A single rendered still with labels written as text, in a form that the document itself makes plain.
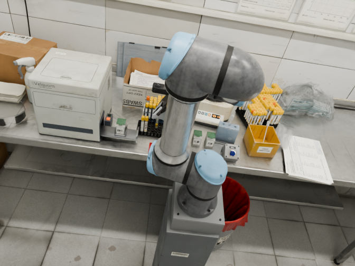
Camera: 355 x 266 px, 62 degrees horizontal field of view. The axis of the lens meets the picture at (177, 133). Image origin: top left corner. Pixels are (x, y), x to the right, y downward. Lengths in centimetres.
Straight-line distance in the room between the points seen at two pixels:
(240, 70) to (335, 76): 147
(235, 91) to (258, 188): 161
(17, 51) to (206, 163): 118
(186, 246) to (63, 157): 125
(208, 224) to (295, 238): 140
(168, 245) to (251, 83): 77
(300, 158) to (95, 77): 105
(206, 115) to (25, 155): 129
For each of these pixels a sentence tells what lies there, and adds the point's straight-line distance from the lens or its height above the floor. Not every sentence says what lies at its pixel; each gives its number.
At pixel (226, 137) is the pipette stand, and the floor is 91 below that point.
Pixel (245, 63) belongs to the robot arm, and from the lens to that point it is 66.
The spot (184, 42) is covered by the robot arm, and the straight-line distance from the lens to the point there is 66.
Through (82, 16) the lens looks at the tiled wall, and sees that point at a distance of 181.
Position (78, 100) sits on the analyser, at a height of 110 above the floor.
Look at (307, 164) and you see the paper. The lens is 159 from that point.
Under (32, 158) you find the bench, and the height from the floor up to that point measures 27.
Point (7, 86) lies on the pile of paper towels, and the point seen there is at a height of 91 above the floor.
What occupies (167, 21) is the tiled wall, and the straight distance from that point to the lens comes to 173.
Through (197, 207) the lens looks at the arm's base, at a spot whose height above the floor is 100.
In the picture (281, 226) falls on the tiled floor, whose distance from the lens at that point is 246.
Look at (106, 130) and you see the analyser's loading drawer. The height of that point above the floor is 92.
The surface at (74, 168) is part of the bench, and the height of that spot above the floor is 27.
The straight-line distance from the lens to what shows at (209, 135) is 142.
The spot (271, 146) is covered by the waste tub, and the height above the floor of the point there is 96.
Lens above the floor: 186
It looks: 41 degrees down
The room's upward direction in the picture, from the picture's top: 12 degrees clockwise
